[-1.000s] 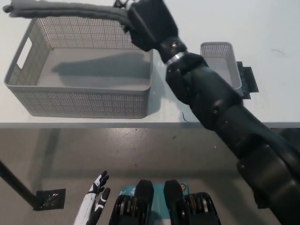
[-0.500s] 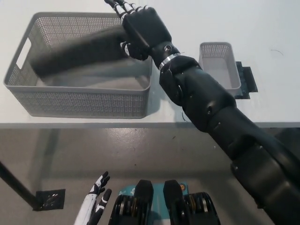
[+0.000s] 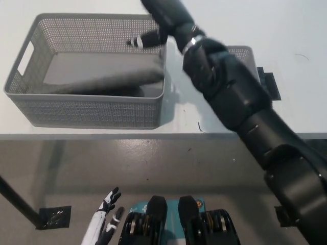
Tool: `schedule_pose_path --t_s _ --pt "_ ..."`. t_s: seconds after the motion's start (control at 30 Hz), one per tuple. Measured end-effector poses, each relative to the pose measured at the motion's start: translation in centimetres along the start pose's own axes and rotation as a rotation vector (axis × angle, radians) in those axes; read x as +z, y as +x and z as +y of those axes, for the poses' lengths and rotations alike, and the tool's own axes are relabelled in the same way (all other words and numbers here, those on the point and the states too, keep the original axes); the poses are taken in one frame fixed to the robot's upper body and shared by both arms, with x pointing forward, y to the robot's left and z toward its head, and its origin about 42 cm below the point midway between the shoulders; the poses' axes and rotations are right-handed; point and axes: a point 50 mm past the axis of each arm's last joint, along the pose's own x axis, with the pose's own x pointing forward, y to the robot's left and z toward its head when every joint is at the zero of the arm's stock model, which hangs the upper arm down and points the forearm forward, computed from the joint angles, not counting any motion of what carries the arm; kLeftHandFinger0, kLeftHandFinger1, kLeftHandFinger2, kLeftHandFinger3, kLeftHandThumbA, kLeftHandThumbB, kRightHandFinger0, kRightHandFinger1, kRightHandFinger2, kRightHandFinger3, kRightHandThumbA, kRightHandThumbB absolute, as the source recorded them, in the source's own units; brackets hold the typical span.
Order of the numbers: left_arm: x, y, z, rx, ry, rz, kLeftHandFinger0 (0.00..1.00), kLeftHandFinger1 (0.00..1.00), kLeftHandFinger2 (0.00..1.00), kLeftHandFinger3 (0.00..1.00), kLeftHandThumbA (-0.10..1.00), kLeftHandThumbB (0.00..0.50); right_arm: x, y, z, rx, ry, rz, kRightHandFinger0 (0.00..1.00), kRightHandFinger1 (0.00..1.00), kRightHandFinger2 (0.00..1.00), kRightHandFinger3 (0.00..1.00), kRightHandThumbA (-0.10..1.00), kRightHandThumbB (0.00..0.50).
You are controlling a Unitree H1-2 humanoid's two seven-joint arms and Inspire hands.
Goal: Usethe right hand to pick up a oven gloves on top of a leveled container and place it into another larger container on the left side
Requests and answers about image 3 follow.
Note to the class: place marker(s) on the small grey perforated plastic container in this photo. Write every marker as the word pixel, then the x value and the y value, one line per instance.
pixel 242 54

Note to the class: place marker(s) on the thin curved black thread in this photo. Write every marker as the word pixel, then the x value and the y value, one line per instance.
pixel 302 55

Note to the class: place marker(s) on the dark grey quilted oven glove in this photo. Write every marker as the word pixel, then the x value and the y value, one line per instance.
pixel 107 83

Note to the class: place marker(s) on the black tape strips under container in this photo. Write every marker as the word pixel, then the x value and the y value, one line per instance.
pixel 270 84

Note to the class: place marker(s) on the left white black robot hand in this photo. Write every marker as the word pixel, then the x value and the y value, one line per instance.
pixel 99 224

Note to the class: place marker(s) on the black metal table leg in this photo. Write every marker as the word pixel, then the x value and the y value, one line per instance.
pixel 18 201

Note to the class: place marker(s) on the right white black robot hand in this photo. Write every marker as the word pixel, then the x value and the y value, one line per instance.
pixel 168 18

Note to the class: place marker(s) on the large grey perforated plastic basket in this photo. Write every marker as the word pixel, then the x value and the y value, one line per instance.
pixel 97 112

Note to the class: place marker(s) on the short black thread scrap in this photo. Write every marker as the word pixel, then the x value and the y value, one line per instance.
pixel 200 127

